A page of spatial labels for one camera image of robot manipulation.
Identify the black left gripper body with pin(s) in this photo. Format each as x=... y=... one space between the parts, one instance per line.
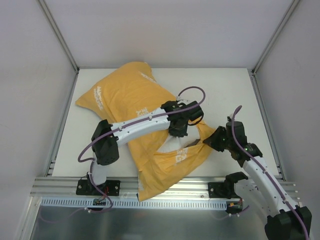
x=178 y=128

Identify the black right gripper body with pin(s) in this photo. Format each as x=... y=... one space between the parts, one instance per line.
x=217 y=139

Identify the white pillow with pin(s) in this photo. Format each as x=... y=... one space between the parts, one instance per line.
x=173 y=143

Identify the blue and yellow pillowcase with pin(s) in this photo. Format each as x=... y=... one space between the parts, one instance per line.
x=131 y=91

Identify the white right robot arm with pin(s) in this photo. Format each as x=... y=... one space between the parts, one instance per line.
x=282 y=216

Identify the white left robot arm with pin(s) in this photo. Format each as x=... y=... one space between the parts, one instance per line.
x=108 y=137

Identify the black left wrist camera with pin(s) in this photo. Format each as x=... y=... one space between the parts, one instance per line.
x=193 y=116

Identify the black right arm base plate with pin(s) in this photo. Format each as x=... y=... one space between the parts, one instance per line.
x=228 y=190

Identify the right aluminium frame post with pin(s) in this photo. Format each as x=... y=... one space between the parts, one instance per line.
x=276 y=34

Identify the aluminium frame post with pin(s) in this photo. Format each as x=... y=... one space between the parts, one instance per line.
x=58 y=34
x=276 y=34

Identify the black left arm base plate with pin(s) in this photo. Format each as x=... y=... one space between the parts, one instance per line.
x=109 y=187

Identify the aluminium mounting rail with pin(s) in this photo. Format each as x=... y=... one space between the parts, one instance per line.
x=190 y=188

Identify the white slotted cable duct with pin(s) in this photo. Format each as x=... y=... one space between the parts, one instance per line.
x=216 y=205

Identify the left aluminium frame post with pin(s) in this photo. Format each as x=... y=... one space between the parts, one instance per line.
x=58 y=34

